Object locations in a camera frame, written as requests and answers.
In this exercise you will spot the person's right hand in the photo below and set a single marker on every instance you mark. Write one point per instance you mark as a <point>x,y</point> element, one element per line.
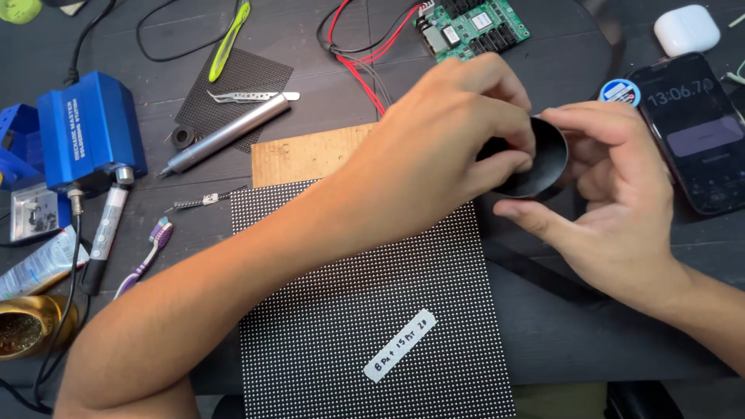
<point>628,227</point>

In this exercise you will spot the person's left hand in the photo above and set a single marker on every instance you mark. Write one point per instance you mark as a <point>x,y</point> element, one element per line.
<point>430,145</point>

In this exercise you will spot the black tape roll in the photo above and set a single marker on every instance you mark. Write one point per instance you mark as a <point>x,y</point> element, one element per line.
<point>544,157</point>

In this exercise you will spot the black smartphone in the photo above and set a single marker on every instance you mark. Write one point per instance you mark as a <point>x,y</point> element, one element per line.
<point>695,134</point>

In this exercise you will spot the green circuit board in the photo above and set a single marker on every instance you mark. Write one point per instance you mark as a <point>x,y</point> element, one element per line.
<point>471,26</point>

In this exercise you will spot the brown wooden board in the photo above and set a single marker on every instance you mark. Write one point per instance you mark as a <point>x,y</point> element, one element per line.
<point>297,154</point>

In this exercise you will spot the blue and white round spool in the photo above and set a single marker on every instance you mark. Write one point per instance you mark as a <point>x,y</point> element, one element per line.
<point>620,92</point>

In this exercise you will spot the black chair part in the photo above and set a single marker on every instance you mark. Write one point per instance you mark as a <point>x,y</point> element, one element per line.
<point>643,401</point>

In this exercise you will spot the silver metal tweezers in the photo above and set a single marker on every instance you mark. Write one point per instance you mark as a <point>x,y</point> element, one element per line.
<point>250,96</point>

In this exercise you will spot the silver pen-shaped electric screwdriver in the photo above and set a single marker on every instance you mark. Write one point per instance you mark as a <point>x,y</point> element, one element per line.
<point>233,131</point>

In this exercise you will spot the small black LED panel piece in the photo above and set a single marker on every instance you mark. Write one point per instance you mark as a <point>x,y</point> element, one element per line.
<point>244,75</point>

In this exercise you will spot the white handwritten paper label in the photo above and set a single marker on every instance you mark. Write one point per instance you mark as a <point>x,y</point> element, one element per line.
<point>400,345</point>

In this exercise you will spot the white earbuds case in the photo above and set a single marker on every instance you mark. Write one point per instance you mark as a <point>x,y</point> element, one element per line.
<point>687,29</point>

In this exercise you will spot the large black LED matrix panel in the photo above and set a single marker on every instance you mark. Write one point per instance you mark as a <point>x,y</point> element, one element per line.
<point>326,349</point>

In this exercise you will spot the purple and white toothbrush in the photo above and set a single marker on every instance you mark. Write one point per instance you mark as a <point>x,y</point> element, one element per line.
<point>145,256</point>

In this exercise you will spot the white and black soldering iron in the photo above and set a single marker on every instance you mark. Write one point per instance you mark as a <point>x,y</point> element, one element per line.
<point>105,238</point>

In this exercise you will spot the blue soldering station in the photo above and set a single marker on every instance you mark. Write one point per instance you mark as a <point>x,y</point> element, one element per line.
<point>87,128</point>

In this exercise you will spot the clear-lid metal parts box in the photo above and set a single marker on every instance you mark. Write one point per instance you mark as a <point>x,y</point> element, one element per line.
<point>35,212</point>

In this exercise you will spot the white paste tube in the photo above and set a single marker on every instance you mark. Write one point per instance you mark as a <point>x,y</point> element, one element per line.
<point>41,265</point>

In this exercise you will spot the blue metal stand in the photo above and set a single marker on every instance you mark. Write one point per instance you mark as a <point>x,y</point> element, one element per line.
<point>17,145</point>

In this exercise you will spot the gold brass tip cleaner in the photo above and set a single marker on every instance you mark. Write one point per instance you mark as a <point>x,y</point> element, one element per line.
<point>35,326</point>

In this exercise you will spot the green rounded object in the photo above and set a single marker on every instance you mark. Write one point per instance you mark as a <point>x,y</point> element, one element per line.
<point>17,9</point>

